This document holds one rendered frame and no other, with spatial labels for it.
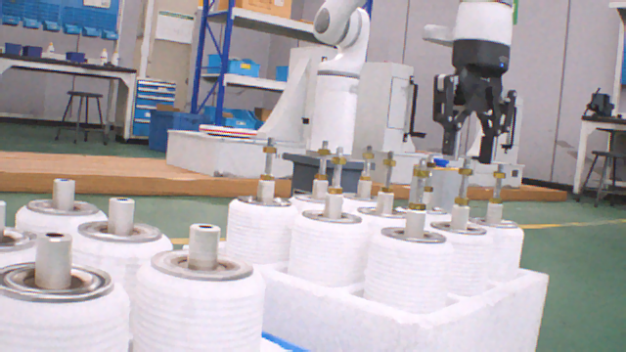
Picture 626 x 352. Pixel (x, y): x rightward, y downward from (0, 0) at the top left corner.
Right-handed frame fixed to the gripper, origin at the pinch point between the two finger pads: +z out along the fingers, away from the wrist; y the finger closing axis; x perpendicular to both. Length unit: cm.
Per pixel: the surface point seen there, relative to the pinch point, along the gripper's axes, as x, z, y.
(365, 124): 238, -5, 164
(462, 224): -1.1, 9.2, -0.8
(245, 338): -17.6, 14.2, -38.9
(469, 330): -10.5, 19.6, -7.1
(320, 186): 21.4, 8.0, -8.1
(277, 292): 6.0, 19.0, -22.7
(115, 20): 605, -93, 87
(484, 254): -4.8, 12.3, 0.2
